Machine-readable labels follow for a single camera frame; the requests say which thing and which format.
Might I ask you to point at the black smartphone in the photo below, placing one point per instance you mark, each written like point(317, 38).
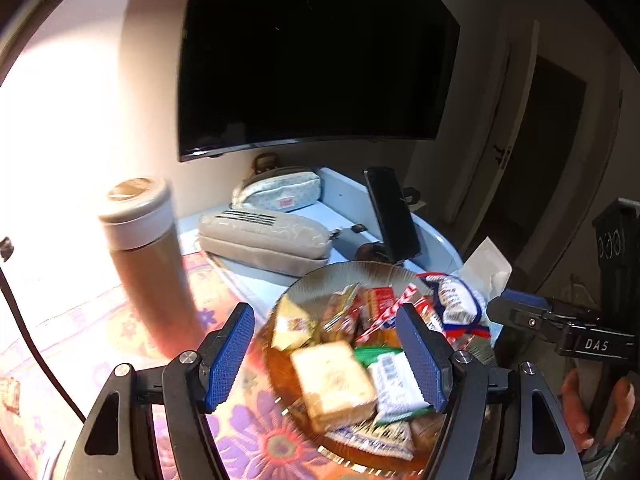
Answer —
point(395, 215)

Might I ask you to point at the floral tablecloth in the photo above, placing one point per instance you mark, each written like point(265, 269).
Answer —
point(100, 330)

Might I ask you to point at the beige thermos bottle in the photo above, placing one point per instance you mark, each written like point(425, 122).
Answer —
point(150, 270)

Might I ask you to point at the orange snack packet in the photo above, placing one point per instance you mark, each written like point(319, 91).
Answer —
point(340, 317)

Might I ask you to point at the white snack packet blue rim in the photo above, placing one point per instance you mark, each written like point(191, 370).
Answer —
point(455, 302)

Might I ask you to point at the person's right hand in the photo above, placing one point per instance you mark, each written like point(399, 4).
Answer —
point(575, 407)

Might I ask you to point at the yellow snack packet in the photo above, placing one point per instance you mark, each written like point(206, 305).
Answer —
point(292, 322)

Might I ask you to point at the tan sandwich cracker packet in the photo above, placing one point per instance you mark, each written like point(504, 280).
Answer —
point(332, 385)

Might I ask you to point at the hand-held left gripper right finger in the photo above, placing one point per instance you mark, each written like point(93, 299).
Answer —
point(422, 360)

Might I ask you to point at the white paper sheet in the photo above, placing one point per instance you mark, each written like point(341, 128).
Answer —
point(487, 270)

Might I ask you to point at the light floral pencil case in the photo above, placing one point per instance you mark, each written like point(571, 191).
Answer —
point(280, 192)

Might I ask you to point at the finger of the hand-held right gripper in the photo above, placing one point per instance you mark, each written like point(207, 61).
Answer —
point(525, 299)
point(520, 317)

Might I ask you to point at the beige pencil case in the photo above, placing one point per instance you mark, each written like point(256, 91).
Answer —
point(265, 240)

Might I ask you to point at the black television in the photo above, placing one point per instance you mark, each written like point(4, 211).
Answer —
point(310, 50)

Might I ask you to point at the white printed snack packet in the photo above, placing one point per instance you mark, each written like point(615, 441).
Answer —
point(375, 437)

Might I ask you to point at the brown round ornament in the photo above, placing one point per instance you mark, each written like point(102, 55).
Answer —
point(267, 162)

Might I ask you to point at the red snack packet striped edge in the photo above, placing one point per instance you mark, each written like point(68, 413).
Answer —
point(395, 305)

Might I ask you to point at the dark wooden door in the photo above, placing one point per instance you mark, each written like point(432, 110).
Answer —
point(540, 160)

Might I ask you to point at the green white snack packet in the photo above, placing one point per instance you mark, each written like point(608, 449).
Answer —
point(397, 385)

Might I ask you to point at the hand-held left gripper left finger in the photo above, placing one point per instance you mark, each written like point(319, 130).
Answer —
point(227, 360)

